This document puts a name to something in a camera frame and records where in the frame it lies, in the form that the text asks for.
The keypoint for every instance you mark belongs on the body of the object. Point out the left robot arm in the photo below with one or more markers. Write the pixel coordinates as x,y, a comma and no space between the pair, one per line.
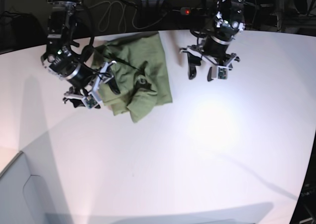
224,20

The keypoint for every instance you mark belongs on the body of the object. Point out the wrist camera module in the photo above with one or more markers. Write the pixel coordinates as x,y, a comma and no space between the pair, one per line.
222,72
93,94

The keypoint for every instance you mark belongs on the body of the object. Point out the green T-shirt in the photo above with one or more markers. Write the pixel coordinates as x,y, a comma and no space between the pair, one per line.
140,73

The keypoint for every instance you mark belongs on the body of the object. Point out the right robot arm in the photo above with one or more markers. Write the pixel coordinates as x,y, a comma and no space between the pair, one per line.
70,66

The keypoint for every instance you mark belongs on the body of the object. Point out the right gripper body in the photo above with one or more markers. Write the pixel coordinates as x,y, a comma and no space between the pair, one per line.
85,79

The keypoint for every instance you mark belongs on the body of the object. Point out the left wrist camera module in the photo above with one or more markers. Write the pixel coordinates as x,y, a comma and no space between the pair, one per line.
222,72

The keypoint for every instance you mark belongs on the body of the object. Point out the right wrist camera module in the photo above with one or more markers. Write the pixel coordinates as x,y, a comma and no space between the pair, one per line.
93,94

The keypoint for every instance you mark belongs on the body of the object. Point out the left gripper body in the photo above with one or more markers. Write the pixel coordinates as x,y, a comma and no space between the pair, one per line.
210,50

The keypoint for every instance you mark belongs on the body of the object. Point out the black power strip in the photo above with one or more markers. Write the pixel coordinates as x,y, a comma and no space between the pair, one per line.
193,11

